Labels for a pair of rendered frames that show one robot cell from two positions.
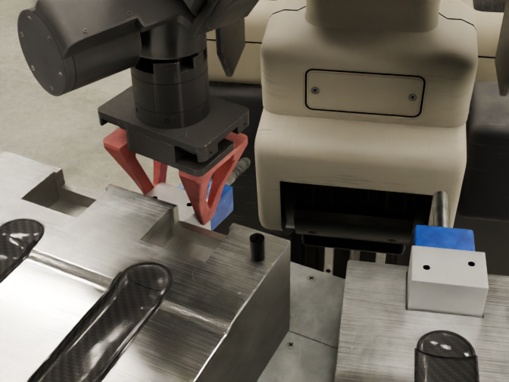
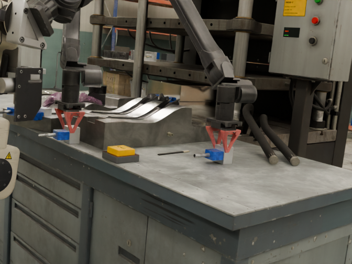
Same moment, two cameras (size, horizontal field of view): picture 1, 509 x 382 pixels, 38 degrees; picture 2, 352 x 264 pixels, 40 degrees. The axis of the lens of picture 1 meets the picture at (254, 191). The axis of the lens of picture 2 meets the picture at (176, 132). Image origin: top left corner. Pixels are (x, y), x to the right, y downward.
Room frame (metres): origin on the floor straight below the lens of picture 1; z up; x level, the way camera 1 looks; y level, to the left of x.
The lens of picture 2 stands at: (1.85, 0.93, 1.14)
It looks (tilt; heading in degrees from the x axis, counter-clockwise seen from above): 10 degrees down; 200
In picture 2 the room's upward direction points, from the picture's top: 5 degrees clockwise
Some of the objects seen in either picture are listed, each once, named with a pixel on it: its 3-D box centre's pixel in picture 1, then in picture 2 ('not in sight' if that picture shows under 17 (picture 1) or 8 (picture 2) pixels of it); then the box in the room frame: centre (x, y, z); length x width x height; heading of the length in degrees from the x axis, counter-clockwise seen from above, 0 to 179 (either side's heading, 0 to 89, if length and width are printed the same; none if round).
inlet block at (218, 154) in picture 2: not in sight; (211, 154); (0.44, 0.54, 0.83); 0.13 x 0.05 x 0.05; 144
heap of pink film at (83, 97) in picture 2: not in sight; (74, 99); (0.14, -0.14, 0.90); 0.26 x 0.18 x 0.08; 169
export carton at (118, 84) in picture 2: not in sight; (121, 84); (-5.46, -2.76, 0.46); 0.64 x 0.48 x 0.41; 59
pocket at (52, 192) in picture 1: (71, 210); (96, 123); (0.46, 0.14, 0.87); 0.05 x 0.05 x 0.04; 62
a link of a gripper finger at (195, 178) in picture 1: (190, 170); (67, 117); (0.49, 0.05, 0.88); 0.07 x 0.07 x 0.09; 57
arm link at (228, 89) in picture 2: not in sight; (227, 94); (0.40, 0.56, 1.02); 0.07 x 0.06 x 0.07; 138
